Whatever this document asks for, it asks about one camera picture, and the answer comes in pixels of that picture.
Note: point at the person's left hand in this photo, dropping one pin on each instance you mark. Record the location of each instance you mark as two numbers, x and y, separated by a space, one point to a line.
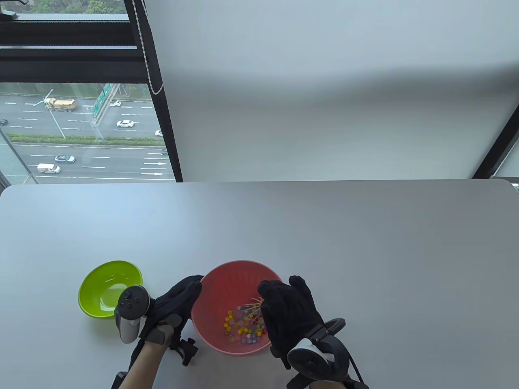
174 302

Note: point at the person's right hand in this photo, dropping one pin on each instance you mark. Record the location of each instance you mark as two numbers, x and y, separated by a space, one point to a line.
290 312

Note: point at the pile of colourful plastic decorations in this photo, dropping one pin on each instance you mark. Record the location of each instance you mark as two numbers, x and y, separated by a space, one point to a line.
243 330

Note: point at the pink salad bowl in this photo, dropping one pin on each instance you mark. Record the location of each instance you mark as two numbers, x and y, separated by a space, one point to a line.
227 283

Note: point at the green plastic bowl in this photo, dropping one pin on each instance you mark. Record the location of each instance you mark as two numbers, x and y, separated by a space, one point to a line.
105 279

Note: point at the person's left forearm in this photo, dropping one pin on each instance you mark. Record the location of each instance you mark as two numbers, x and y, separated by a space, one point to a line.
142 364

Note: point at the left black and white controller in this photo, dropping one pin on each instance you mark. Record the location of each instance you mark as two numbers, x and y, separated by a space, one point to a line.
131 302

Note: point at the black and white controller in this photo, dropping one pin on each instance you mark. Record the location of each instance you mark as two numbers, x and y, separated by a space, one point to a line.
131 302
312 360

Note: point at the black left wrist clamp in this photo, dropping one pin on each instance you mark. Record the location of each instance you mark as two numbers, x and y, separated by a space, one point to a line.
187 350

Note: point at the right black and white controller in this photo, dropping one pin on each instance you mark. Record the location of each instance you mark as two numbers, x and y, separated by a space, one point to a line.
312 360

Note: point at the white roller blind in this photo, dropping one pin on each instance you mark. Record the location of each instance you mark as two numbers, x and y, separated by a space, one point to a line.
324 101

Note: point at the green highway sign gantry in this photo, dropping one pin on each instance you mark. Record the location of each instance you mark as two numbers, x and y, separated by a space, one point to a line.
98 101

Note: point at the black window frame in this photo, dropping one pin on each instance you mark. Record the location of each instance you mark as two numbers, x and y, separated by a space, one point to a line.
73 60

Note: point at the black slanted window post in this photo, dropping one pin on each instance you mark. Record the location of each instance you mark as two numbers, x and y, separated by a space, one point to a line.
498 150

